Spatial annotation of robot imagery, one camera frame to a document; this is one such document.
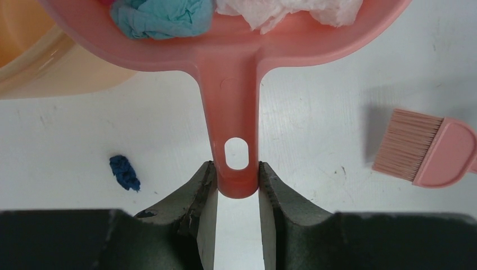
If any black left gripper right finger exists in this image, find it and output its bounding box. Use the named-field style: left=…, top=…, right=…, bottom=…
left=258, top=161, right=332, bottom=269

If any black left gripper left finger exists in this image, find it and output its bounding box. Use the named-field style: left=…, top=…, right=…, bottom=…
left=134, top=161, right=218, bottom=269

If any pink plastic dustpan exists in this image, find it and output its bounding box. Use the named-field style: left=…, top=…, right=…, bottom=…
left=40, top=1, right=409, bottom=199

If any pink hand brush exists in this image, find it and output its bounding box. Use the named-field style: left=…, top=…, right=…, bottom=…
left=372, top=109, right=476, bottom=188

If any dark blue paper scrap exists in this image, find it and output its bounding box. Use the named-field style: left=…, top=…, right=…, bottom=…
left=109, top=155, right=141, bottom=192

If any light blue paper scrap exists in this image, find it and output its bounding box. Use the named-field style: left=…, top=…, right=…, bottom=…
left=110, top=0, right=215, bottom=40

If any white paper scrap centre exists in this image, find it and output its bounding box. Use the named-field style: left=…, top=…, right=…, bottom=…
left=215, top=0, right=363, bottom=34

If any orange plastic bin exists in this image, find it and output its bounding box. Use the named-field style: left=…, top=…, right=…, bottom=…
left=1, top=1, right=136, bottom=100

